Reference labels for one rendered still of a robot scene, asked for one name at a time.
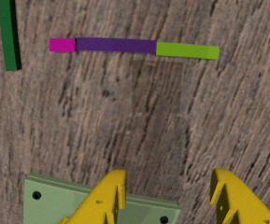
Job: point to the magenta rod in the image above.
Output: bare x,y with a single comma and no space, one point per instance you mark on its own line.
63,44

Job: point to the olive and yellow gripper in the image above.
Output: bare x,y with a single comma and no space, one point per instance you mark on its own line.
235,202

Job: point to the purple rod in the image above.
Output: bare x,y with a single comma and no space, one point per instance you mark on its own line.
116,44

